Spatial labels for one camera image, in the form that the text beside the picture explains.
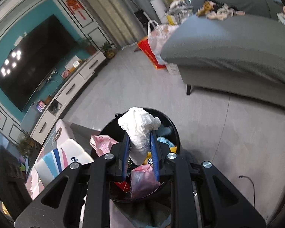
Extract white shopping bag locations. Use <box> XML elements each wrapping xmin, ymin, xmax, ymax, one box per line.
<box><xmin>148</xmin><ymin>20</ymin><xmax>181</xmax><ymax>62</ymax></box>

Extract large pink plastic bag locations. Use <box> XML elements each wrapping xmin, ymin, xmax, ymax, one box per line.
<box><xmin>90</xmin><ymin>135</ymin><xmax>119</xmax><ymax>157</ymax></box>

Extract blue face mask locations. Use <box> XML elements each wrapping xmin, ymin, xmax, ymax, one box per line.
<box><xmin>157</xmin><ymin>126</ymin><xmax>175</xmax><ymax>148</ymax></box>

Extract white striped paper cup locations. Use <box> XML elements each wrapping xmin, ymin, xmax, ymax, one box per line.
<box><xmin>36</xmin><ymin>139</ymin><xmax>92</xmax><ymax>183</ymax></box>

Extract pile of patterned cloth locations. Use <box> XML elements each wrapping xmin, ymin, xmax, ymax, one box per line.
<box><xmin>197</xmin><ymin>0</ymin><xmax>245</xmax><ymax>21</ymax></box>

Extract pink grey striped tablecloth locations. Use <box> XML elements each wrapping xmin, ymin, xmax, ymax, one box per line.
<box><xmin>25</xmin><ymin>119</ymin><xmax>95</xmax><ymax>200</ymax></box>

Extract yellow snack bag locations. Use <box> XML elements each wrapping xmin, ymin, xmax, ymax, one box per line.
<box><xmin>145</xmin><ymin>146</ymin><xmax>176</xmax><ymax>165</ymax></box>

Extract small potted plant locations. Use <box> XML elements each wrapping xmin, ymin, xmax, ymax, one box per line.
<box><xmin>100</xmin><ymin>41</ymin><xmax>117</xmax><ymax>59</ymax></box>

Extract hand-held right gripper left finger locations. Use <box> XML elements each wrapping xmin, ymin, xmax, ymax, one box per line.
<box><xmin>14</xmin><ymin>133</ymin><xmax>131</xmax><ymax>228</ymax></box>

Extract bushy potted plants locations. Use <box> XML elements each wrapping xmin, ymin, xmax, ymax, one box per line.
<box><xmin>17</xmin><ymin>135</ymin><xmax>42</xmax><ymax>158</ymax></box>

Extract upright vacuum cleaner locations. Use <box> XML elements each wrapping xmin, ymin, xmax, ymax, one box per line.
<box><xmin>116</xmin><ymin>0</ymin><xmax>152</xmax><ymax>26</ymax></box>

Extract small pink plastic bag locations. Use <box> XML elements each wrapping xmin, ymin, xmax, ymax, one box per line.
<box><xmin>131</xmin><ymin>164</ymin><xmax>160</xmax><ymax>200</ymax></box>

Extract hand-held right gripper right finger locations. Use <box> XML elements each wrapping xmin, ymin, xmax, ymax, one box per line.
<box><xmin>149</xmin><ymin>131</ymin><xmax>268</xmax><ymax>228</ymax></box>

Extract orange paper bag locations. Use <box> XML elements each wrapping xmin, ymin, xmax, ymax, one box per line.
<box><xmin>137</xmin><ymin>36</ymin><xmax>168</xmax><ymax>71</ymax></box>

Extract white television cabinet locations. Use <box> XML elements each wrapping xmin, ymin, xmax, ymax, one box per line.
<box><xmin>20</xmin><ymin>51</ymin><xmax>107</xmax><ymax>145</ymax></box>

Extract white plastic bag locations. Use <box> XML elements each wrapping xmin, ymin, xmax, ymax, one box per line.
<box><xmin>118</xmin><ymin>107</ymin><xmax>162</xmax><ymax>165</ymax></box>

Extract grey curtain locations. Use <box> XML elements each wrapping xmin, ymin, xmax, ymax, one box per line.
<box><xmin>104</xmin><ymin>0</ymin><xmax>162</xmax><ymax>50</ymax></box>

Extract black cable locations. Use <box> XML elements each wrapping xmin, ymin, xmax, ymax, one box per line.
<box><xmin>239</xmin><ymin>175</ymin><xmax>256</xmax><ymax>205</ymax></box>

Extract white yellow card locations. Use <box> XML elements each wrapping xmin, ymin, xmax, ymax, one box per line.
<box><xmin>65</xmin><ymin>56</ymin><xmax>81</xmax><ymax>73</ymax></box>

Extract black trash bin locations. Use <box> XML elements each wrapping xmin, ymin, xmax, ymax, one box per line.
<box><xmin>90</xmin><ymin>108</ymin><xmax>200</xmax><ymax>228</ymax></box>

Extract black television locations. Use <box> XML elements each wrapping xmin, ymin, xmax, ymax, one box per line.
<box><xmin>0</xmin><ymin>14</ymin><xmax>78</xmax><ymax>112</ymax></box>

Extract grey sofa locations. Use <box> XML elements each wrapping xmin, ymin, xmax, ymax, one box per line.
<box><xmin>160</xmin><ymin>0</ymin><xmax>285</xmax><ymax>121</ymax></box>

